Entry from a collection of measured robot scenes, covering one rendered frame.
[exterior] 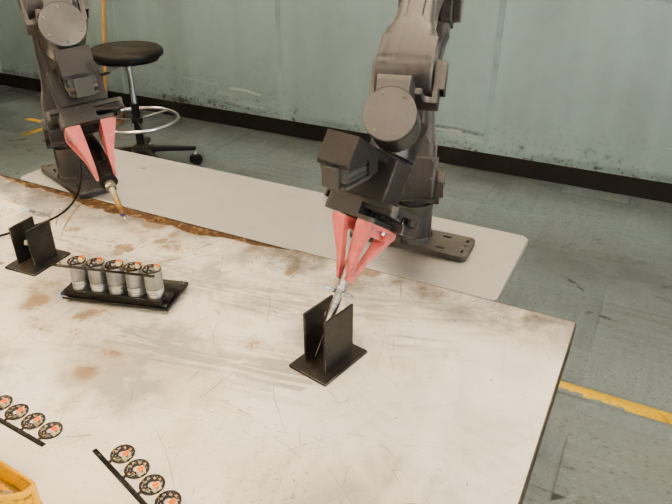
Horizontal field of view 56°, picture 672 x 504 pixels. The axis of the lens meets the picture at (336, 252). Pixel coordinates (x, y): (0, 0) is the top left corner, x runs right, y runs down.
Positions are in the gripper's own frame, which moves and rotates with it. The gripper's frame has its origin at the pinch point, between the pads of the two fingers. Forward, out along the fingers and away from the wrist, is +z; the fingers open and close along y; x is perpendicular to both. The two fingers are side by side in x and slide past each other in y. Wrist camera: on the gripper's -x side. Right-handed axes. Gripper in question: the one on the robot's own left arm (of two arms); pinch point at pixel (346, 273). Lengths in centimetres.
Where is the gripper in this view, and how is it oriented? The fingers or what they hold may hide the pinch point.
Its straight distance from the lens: 75.5
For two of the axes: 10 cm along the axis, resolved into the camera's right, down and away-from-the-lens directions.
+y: 7.8, 3.1, -5.5
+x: 5.2, 1.7, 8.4
